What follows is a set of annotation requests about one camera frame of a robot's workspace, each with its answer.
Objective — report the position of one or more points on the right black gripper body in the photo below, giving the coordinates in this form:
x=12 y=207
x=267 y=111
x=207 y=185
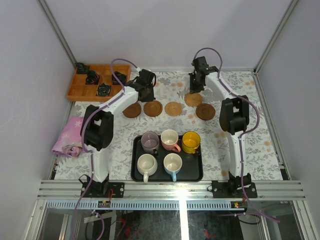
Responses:
x=194 y=86

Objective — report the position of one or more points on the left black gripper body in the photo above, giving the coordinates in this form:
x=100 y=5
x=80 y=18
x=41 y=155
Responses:
x=145 y=94

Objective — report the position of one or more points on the woven rattan coaster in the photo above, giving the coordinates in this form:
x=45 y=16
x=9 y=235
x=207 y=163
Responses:
x=173 y=109
x=193 y=99

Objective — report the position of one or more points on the light brown wooden coaster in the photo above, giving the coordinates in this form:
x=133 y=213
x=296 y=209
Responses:
x=153 y=108

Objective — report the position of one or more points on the dark brown wooden coaster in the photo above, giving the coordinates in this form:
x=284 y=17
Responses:
x=133 y=111

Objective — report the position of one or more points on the reddish brown wooden coaster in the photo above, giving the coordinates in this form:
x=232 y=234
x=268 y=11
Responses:
x=205 y=111

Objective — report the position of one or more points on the pink ceramic mug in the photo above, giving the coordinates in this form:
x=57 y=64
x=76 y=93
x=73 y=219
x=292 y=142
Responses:
x=169 y=140

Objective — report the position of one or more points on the yellow glass mug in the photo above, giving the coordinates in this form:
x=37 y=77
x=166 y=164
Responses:
x=191 y=142

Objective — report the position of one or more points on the light blue mug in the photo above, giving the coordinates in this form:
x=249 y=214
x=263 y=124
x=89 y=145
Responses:
x=172 y=163

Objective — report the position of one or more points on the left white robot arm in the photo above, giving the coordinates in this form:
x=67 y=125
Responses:
x=97 y=129

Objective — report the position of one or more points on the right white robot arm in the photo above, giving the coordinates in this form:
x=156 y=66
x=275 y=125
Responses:
x=233 y=116

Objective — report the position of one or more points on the floral tablecloth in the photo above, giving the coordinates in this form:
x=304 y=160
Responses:
x=262 y=160

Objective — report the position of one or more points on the green black rolled item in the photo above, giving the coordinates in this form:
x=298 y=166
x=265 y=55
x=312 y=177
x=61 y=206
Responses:
x=103 y=90

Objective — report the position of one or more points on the purple glass mug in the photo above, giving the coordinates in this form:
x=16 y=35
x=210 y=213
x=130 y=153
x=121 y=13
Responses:
x=150 y=143

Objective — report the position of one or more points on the orange wooden divided box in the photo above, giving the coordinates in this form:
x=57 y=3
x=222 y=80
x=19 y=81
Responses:
x=80 y=91

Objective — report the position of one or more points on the cream speckled mug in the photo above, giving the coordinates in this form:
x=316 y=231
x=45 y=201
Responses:
x=147 y=166

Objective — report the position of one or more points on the black serving tray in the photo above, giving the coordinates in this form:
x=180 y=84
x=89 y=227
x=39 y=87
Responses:
x=191 y=171

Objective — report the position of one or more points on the pink printed cloth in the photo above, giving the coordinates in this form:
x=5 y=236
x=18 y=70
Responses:
x=69 y=142

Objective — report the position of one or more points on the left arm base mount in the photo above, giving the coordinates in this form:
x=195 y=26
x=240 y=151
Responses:
x=105 y=189

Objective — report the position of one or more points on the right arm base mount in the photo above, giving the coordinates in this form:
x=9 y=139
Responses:
x=233 y=188

